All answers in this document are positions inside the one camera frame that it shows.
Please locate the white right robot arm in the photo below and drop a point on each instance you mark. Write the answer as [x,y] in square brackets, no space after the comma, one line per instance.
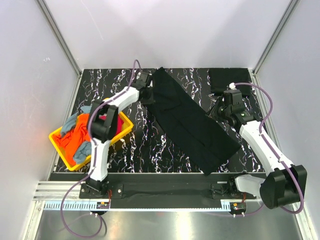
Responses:
[285,183]

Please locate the orange t-shirt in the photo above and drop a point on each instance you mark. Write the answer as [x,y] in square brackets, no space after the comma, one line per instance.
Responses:
[75,140]

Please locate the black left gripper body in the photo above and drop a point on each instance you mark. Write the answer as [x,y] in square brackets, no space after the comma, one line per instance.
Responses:
[149,99]

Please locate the red t-shirt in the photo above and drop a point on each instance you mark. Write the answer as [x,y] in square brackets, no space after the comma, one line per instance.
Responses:
[120,125]

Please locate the yellow plastic bin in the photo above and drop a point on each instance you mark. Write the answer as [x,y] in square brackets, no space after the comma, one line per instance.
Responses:
[62,152]

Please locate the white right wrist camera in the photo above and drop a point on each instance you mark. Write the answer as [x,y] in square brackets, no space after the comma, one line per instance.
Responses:
[232,87]

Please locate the aluminium frame post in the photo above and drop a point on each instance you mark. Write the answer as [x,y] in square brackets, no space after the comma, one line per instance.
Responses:
[276,33]
[58,35]

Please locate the light blue grey t-shirt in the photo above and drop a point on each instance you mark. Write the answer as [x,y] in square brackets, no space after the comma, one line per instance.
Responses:
[72,120]

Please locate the black t-shirt with blue logo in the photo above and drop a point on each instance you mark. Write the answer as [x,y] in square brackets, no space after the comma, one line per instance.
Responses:
[198,136]

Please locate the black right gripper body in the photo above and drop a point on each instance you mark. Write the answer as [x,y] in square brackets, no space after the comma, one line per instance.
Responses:
[224,111]

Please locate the folded black t-shirt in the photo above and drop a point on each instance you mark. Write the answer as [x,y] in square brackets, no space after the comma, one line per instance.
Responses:
[220,78]

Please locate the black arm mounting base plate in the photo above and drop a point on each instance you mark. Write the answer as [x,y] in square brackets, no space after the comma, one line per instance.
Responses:
[121,190]

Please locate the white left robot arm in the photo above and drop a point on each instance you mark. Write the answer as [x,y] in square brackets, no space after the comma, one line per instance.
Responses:
[112,106]

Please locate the aluminium frame post left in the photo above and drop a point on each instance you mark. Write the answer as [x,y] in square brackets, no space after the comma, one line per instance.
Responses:
[58,35]

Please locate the aluminium frame post right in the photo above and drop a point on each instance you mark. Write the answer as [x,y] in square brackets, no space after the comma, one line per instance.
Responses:
[276,33]

